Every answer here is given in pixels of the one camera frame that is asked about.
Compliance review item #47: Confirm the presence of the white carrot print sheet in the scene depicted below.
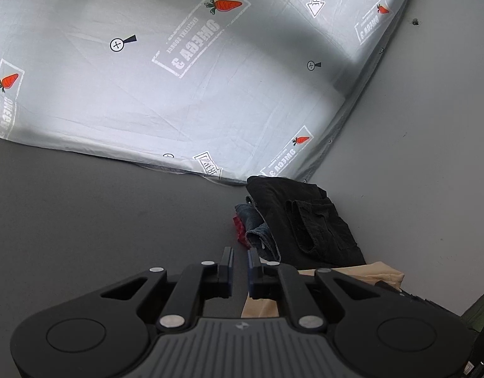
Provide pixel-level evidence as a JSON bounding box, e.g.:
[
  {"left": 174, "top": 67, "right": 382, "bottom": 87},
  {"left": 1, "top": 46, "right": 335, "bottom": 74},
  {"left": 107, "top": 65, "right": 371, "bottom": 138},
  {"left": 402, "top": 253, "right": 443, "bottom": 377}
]
[{"left": 0, "top": 0, "right": 409, "bottom": 183}]

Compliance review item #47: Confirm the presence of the red folded garment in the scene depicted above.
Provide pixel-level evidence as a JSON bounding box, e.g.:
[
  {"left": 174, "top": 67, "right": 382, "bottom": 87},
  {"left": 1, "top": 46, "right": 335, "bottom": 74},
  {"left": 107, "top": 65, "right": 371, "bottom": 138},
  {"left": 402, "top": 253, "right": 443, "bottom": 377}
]
[{"left": 232, "top": 215, "right": 251, "bottom": 249}]

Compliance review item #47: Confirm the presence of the beige long sleeve shirt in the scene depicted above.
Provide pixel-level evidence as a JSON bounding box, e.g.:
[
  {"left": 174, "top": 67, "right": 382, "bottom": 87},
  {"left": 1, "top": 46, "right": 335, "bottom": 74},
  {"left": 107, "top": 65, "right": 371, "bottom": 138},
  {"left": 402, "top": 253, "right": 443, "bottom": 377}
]
[{"left": 240, "top": 260, "right": 406, "bottom": 318}]

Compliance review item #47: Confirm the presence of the blue denim folded garment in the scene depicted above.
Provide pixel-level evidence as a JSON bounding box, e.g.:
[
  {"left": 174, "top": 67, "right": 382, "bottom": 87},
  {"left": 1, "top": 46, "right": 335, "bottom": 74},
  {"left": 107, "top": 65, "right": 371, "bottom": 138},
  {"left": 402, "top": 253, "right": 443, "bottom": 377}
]
[{"left": 235, "top": 203, "right": 281, "bottom": 262}]

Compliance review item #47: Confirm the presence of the black folded garment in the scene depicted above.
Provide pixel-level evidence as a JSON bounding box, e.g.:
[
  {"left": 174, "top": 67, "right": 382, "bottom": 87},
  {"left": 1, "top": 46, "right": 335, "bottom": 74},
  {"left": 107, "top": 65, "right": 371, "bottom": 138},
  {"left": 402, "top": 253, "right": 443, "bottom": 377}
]
[{"left": 246, "top": 176, "right": 366, "bottom": 270}]

